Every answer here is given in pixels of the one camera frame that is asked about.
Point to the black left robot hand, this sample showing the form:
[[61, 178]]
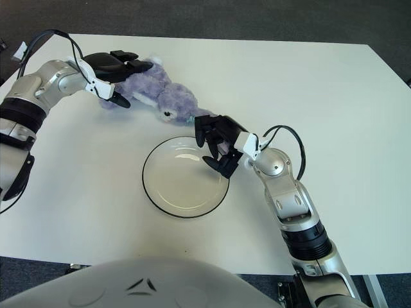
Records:
[[106, 65]]

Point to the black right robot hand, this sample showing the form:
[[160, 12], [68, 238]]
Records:
[[224, 131]]

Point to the purple plush bunny doll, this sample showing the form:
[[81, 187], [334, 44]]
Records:
[[173, 96]]

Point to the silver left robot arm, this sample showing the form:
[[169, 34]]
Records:
[[41, 86]]

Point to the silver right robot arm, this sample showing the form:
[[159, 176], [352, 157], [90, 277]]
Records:
[[289, 195]]

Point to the white plate black rim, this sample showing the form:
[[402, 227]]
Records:
[[183, 189]]

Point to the grey robot torso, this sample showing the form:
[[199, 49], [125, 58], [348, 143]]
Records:
[[144, 285]]

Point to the grey metal table leg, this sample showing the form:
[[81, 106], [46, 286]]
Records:
[[375, 288]]

